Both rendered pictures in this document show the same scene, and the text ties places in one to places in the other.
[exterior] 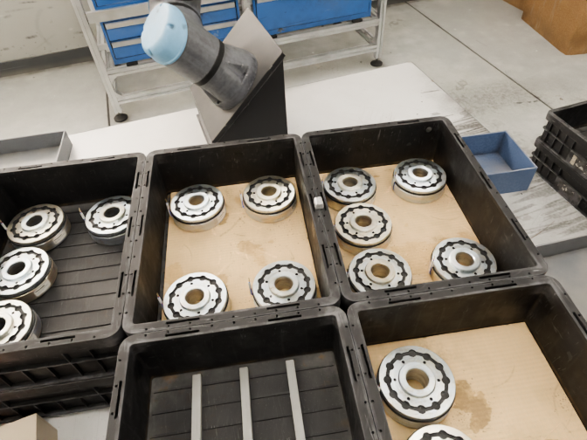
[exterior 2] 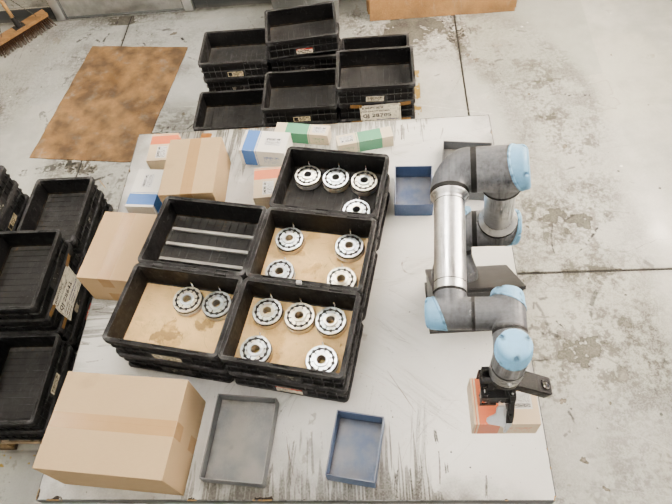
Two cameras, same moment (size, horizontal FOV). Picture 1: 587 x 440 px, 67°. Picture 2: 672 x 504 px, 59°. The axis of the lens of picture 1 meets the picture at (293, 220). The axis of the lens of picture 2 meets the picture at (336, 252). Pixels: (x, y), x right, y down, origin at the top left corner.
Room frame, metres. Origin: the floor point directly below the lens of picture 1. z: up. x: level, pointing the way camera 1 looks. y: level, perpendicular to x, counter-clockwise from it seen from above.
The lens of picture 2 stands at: (1.08, -0.92, 2.59)
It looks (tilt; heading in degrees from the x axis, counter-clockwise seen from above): 56 degrees down; 115
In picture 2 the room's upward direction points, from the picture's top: 10 degrees counter-clockwise
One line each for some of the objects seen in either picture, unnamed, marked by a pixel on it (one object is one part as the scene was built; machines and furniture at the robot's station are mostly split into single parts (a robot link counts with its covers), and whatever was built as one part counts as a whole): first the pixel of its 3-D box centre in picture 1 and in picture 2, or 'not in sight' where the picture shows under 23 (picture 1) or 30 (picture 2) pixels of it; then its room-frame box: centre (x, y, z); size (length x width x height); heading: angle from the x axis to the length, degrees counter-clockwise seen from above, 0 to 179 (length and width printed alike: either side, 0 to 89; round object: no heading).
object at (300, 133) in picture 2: not in sight; (303, 133); (0.22, 0.79, 0.73); 0.24 x 0.06 x 0.06; 6
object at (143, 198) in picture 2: not in sight; (149, 194); (-0.30, 0.31, 0.75); 0.20 x 0.12 x 0.09; 100
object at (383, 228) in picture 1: (362, 223); (299, 316); (0.53, -0.12, 0.86); 0.10 x 0.10 x 0.01
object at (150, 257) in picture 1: (233, 238); (314, 256); (0.51, 0.11, 0.87); 0.40 x 0.30 x 0.11; 5
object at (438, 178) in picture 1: (419, 175); (321, 360); (0.65, -0.26, 0.86); 0.10 x 0.10 x 0.01
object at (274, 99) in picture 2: not in sight; (304, 112); (-0.02, 1.34, 0.31); 0.40 x 0.30 x 0.34; 16
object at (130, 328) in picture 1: (229, 218); (312, 248); (0.51, 0.11, 0.92); 0.40 x 0.30 x 0.02; 5
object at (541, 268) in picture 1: (403, 195); (291, 326); (0.54, -0.19, 0.92); 0.40 x 0.30 x 0.02; 5
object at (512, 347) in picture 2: not in sight; (511, 353); (1.17, -0.34, 1.40); 0.09 x 0.08 x 0.11; 101
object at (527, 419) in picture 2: not in sight; (502, 405); (1.19, -0.34, 1.09); 0.16 x 0.12 x 0.07; 16
